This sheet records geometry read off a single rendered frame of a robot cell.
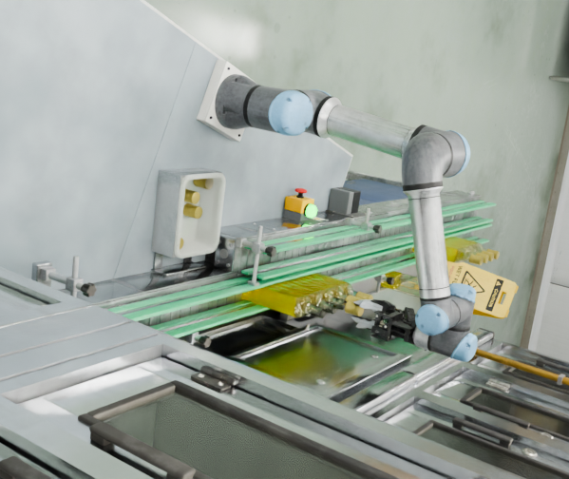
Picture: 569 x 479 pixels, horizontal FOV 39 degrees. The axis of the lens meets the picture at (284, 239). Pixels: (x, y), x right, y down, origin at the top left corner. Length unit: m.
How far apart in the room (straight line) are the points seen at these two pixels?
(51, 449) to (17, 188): 1.01
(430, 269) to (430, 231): 0.09
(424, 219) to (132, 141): 0.74
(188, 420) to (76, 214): 1.01
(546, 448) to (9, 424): 1.40
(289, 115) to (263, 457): 1.27
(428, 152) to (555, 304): 6.33
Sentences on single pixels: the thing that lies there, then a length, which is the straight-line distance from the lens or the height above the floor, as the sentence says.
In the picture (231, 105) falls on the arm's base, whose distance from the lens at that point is 2.20.
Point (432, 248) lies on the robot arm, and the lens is 1.96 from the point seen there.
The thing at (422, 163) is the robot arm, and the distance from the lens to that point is 1.94.
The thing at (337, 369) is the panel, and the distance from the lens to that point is 2.19.
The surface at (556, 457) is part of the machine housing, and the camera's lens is 2.07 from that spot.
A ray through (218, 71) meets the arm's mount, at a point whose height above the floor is 0.77.
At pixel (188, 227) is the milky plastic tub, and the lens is 2.25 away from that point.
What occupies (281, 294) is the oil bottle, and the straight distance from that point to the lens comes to 2.25.
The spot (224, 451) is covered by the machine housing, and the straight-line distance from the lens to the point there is 1.00.
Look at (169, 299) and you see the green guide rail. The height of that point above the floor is 0.91.
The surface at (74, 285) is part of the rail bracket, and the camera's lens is 1.73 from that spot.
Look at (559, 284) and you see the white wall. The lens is 8.17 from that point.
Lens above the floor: 2.21
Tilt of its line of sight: 33 degrees down
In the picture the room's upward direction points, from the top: 106 degrees clockwise
